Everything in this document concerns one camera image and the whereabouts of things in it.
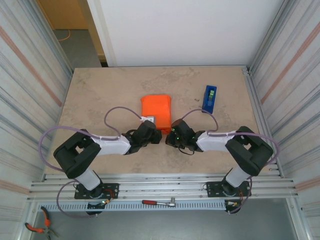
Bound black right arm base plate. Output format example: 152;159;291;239
206;180;252;198

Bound left base power wires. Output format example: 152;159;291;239
102;188;119;205

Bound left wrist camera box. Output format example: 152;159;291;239
139;115;156;125

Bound base power wires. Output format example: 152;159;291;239
224;192;245;209
102;188;119;205

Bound blue tape dispenser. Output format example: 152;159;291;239
201;85;218;115

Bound white slotted cable duct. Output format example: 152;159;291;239
37;199;227;212

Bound white door frame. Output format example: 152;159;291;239
86;0;118;68

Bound red-handled ratchet wrench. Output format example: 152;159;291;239
141;197;177;207

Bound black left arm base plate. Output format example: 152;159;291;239
74;182;120;200

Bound aluminium side extrusion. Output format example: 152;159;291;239
241;65;285;179

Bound orange-handled pliers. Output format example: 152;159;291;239
24;206;60;238

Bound right base power wires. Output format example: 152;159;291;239
224;192;245;209

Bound aluminium mounting rails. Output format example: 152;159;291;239
26;173;300;202

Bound orange floor cable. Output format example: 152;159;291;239
57;29;72;42

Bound orange wrapping paper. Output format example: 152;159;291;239
139;94;174;136

